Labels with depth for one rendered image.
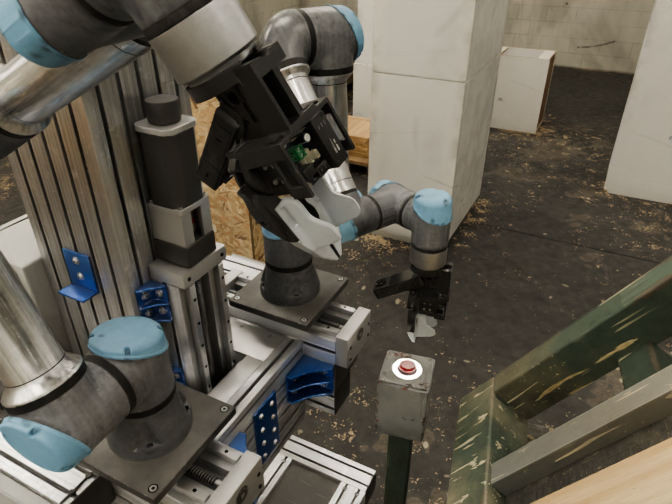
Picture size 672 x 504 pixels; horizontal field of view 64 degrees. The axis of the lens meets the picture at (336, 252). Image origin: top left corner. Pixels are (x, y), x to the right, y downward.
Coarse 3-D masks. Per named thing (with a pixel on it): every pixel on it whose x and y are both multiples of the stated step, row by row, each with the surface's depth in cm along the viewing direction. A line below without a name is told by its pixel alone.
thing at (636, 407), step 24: (648, 384) 88; (600, 408) 93; (624, 408) 89; (648, 408) 86; (552, 432) 100; (576, 432) 94; (600, 432) 91; (624, 432) 90; (528, 456) 101; (552, 456) 97; (576, 456) 95; (504, 480) 103; (528, 480) 102
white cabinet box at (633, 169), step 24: (648, 24) 414; (648, 48) 372; (648, 72) 379; (648, 96) 386; (624, 120) 400; (648, 120) 392; (624, 144) 407; (648, 144) 400; (624, 168) 415; (648, 168) 407; (624, 192) 423; (648, 192) 415
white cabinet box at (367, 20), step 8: (360, 0) 471; (368, 0) 467; (360, 8) 474; (368, 8) 471; (360, 16) 477; (368, 16) 474; (368, 24) 477; (368, 32) 481; (368, 40) 484; (368, 48) 487; (360, 56) 494; (368, 56) 491
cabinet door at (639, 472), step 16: (656, 448) 81; (624, 464) 84; (640, 464) 82; (656, 464) 79; (592, 480) 87; (608, 480) 85; (624, 480) 82; (640, 480) 80; (656, 480) 78; (560, 496) 91; (576, 496) 88; (592, 496) 85; (608, 496) 83; (624, 496) 80; (640, 496) 78; (656, 496) 76
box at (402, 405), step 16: (400, 352) 133; (384, 368) 128; (416, 368) 128; (432, 368) 129; (384, 384) 125; (400, 384) 124; (416, 384) 124; (384, 400) 127; (400, 400) 126; (416, 400) 124; (384, 416) 130; (400, 416) 128; (416, 416) 127; (384, 432) 133; (400, 432) 131; (416, 432) 130
